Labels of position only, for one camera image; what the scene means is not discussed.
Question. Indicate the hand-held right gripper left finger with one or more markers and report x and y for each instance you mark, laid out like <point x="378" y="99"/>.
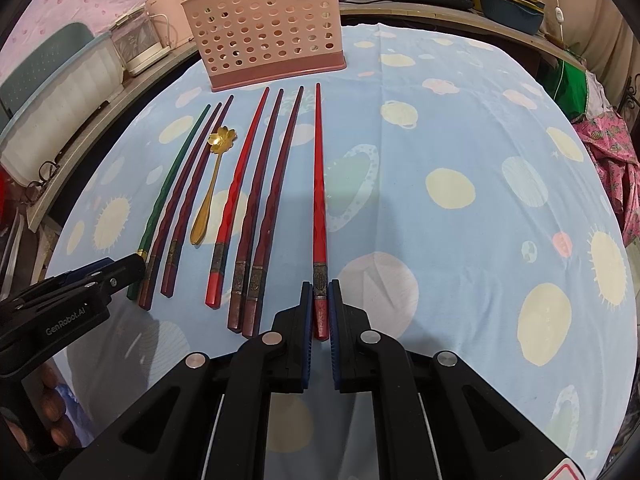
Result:
<point x="305" y="325"/>

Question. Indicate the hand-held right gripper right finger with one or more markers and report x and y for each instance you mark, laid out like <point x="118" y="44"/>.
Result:
<point x="334" y="332"/>

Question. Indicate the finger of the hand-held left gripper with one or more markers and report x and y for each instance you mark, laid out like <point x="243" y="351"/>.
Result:
<point x="90" y="269"/>
<point x="125" y="272"/>

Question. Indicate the dark red chopstick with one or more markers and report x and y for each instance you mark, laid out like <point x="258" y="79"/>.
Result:
<point x="169" y="275"/>
<point x="147" y="290"/>
<point x="251" y="317"/>

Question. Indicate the brown chopsticks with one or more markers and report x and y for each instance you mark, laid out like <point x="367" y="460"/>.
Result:
<point x="236" y="310"/>

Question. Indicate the gold flower spoon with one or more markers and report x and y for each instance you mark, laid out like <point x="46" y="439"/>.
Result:
<point x="198" y="232"/>

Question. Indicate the bright red chopstick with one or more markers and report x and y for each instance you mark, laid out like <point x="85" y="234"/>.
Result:
<point x="214" y="290"/>

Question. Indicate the green chopstick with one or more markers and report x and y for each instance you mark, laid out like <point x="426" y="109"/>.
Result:
<point x="170" y="175"/>

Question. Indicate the bright red chopsticks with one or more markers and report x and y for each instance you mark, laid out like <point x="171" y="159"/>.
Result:
<point x="319" y="210"/>

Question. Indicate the pink perforated utensil holder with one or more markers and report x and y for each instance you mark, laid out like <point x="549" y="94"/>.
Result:
<point x="260" y="35"/>

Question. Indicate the person's left hand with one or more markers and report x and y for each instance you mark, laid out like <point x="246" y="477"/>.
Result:
<point x="54" y="410"/>

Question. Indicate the eyeglasses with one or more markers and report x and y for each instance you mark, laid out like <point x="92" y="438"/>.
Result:
<point x="45" y="180"/>

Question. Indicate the red container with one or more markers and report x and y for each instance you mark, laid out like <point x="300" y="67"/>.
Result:
<point x="4" y="190"/>

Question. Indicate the light blue printed tablecloth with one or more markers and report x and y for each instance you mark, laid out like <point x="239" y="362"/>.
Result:
<point x="450" y="260"/>

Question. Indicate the translucent dish box teal lid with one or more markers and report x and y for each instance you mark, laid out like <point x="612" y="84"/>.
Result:
<point x="60" y="100"/>

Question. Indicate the white glass kettle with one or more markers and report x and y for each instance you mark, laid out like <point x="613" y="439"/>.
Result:
<point x="140" y="40"/>

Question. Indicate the pink electric kettle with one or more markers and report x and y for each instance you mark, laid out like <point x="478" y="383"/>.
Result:
<point x="167" y="10"/>

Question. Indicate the pink pineapple print cloth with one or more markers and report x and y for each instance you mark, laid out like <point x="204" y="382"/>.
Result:
<point x="610" y="160"/>

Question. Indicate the green bag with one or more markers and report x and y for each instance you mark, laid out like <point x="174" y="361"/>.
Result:
<point x="567" y="87"/>

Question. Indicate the stack of blue yellow bowls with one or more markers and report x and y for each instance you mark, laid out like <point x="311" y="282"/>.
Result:
<point x="507" y="7"/>

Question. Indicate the beige curtain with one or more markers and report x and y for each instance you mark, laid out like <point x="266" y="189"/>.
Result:
<point x="600" y="10"/>

